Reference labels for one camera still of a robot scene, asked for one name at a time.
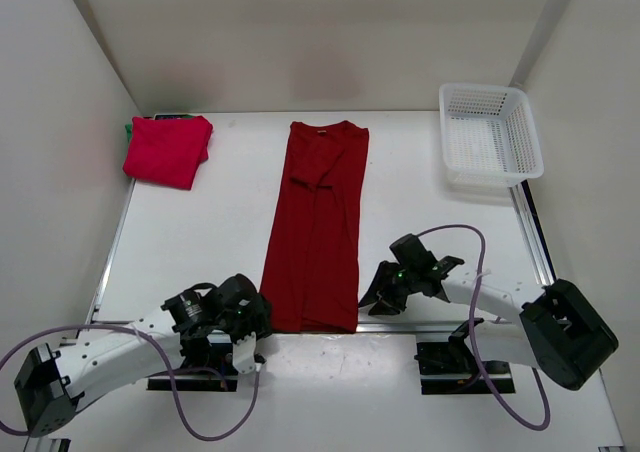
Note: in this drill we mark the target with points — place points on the dark label sticker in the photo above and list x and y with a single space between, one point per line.
172 116

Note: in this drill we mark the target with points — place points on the green t shirt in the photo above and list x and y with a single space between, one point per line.
129 129

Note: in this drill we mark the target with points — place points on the dark red t shirt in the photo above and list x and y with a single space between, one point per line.
311 271

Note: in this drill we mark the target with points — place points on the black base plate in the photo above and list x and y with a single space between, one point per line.
200 379
442 374

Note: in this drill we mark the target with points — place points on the aluminium frame rail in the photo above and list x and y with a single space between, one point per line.
437 327

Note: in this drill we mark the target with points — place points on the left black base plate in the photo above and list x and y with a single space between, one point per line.
200 379

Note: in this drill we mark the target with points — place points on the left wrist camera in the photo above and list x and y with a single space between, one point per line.
243 354

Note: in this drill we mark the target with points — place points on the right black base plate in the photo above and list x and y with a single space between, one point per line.
442 374

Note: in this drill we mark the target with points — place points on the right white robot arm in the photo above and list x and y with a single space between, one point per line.
558 333

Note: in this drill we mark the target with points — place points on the white plastic basket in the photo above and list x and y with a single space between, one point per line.
488 136

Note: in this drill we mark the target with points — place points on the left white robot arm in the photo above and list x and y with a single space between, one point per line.
53 386

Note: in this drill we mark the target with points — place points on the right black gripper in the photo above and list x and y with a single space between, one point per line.
388 304

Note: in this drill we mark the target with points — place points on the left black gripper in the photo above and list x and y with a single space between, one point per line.
260 322

